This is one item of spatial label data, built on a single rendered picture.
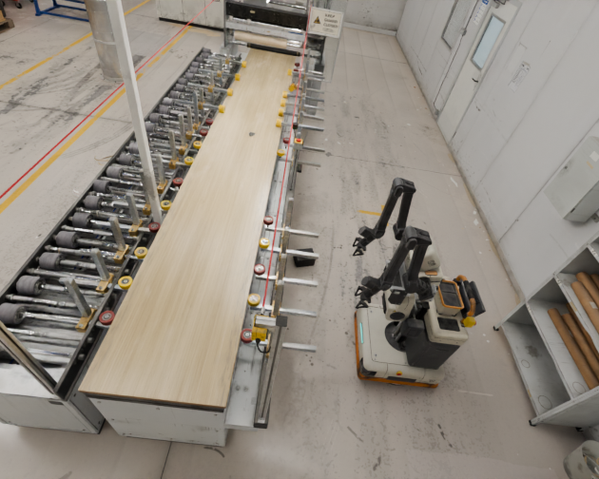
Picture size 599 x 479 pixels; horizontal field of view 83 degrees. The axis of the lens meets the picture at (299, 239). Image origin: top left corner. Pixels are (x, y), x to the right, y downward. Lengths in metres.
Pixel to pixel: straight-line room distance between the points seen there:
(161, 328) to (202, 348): 0.27
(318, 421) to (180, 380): 1.28
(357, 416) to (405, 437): 0.38
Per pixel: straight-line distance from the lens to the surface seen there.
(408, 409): 3.15
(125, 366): 2.08
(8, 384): 2.47
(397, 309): 2.52
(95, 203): 3.05
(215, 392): 1.95
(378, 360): 2.89
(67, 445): 3.01
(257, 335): 1.22
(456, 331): 2.63
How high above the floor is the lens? 2.73
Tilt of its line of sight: 45 degrees down
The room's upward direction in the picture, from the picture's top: 12 degrees clockwise
